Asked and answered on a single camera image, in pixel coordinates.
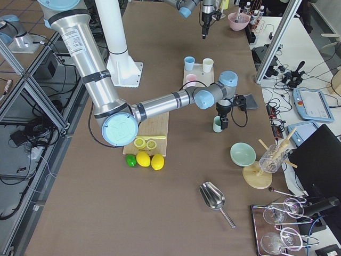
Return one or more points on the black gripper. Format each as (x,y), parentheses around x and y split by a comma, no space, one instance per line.
(221,110)
(205,16)

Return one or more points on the green plastic cup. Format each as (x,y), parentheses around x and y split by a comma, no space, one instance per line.
(217,124)

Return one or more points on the cream plastic cup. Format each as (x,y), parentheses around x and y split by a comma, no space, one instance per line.
(207,65)

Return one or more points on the blue plastic cup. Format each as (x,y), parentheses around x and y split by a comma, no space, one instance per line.
(189,62)

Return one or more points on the pink plastic cup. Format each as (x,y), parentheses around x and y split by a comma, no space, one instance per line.
(191,80)

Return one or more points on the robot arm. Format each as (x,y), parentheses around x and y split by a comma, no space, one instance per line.
(118,119)
(208,9)

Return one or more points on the cream rabbit tray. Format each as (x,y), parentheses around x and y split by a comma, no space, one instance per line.
(205,78)

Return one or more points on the metal rod black tip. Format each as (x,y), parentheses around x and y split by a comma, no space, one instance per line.
(237,15)

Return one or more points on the grey folded cloth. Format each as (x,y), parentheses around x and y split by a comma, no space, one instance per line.
(251,103)

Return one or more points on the green bowl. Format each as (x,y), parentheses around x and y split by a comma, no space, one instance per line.
(242,154)

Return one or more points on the pink bowl with ice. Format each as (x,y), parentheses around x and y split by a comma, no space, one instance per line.
(239,24)

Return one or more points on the small labelled bottle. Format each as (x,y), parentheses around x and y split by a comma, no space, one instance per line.
(253,17)

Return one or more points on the black power strip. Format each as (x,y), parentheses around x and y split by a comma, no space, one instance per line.
(277,125)

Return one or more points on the clear glass on stand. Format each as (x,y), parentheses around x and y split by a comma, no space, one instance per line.
(272,160)

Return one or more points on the wooden stand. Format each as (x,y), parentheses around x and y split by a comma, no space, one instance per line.
(259,179)

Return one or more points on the wooden cutting board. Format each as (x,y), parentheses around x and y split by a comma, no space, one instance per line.
(152,127)

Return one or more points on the lower lemon slice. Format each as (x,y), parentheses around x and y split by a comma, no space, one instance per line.
(151,145)

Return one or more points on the lemon slice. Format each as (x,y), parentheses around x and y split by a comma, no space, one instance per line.
(140,143)
(151,145)

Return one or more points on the whole lemon near board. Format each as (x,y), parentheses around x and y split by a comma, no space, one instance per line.
(157,162)

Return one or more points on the metal scoop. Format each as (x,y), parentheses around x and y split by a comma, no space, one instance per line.
(214,199)

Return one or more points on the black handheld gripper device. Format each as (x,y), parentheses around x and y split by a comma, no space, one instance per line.
(293,78)

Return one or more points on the yellow plastic knife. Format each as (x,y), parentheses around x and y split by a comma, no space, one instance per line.
(158,137)

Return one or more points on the upper lemon slice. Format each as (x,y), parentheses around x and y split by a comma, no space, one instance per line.
(140,143)

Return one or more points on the blue teach pendant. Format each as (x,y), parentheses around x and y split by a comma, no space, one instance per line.
(312,105)

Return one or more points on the black laptop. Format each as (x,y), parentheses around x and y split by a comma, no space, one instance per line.
(318,163)

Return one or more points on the green lime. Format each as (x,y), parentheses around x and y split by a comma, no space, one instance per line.
(131,160)

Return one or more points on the upper wine glass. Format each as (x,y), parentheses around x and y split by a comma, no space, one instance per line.
(277,213)

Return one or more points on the wine glass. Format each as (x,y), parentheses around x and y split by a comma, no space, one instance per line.
(277,213)
(282,243)

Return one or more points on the lower wine glass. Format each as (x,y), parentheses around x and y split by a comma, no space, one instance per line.
(282,243)

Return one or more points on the aluminium post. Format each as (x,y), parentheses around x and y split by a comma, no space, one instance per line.
(289,13)

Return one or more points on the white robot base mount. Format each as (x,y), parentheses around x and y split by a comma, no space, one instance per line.
(124,71)

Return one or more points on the aluminium frame truss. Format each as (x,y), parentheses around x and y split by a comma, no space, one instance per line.
(42,99)

